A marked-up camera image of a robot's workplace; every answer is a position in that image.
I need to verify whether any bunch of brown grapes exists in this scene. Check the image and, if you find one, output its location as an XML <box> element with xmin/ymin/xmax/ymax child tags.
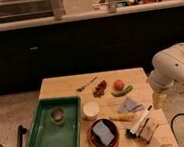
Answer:
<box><xmin>93</xmin><ymin>81</ymin><xmax>107</xmax><ymax>98</ymax></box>

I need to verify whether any black stand left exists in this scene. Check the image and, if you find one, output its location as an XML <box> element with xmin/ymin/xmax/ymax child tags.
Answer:
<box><xmin>16</xmin><ymin>125</ymin><xmax>27</xmax><ymax>147</ymax></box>

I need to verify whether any blue sponge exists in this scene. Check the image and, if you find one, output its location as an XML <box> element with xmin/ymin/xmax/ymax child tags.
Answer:
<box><xmin>92</xmin><ymin>120</ymin><xmax>114</xmax><ymax>146</ymax></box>

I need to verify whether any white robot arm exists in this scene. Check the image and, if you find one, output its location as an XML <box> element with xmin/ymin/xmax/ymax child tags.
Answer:
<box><xmin>148</xmin><ymin>43</ymin><xmax>184</xmax><ymax>109</ymax></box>

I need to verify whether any metal fork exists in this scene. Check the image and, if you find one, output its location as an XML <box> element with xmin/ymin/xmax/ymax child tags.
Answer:
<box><xmin>76</xmin><ymin>76</ymin><xmax>98</xmax><ymax>92</ymax></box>

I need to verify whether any red orange apple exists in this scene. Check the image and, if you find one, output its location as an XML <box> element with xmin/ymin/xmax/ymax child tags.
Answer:
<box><xmin>113</xmin><ymin>80</ymin><xmax>124</xmax><ymax>91</ymax></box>

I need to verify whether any white paper cup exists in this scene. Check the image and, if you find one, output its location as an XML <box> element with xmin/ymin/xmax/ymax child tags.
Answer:
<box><xmin>83</xmin><ymin>101</ymin><xmax>100</xmax><ymax>120</ymax></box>

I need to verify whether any blue grey cloth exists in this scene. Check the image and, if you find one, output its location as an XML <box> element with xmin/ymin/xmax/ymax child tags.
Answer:
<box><xmin>117</xmin><ymin>98</ymin><xmax>144</xmax><ymax>114</ymax></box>

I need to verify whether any brown wooden box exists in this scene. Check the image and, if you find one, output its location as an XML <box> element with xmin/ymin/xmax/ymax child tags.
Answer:
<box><xmin>138</xmin><ymin>118</ymin><xmax>158</xmax><ymax>144</ymax></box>

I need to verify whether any green plastic tray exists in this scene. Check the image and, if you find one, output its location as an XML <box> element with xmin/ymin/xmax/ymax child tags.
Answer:
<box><xmin>26</xmin><ymin>96</ymin><xmax>81</xmax><ymax>147</ymax></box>

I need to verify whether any white black brush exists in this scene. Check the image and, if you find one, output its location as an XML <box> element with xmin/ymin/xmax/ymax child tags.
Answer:
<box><xmin>126</xmin><ymin>104</ymin><xmax>153</xmax><ymax>137</ymax></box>

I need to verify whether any green cucumber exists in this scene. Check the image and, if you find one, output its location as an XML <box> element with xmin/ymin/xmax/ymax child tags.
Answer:
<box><xmin>111</xmin><ymin>85</ymin><xmax>133</xmax><ymax>97</ymax></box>

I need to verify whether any red brown bowl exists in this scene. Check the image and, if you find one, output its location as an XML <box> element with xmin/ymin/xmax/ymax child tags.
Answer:
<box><xmin>87</xmin><ymin>119</ymin><xmax>120</xmax><ymax>147</ymax></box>

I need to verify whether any small cup in tray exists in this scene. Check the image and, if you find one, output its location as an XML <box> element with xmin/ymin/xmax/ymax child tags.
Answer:
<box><xmin>50</xmin><ymin>108</ymin><xmax>65</xmax><ymax>126</ymax></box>

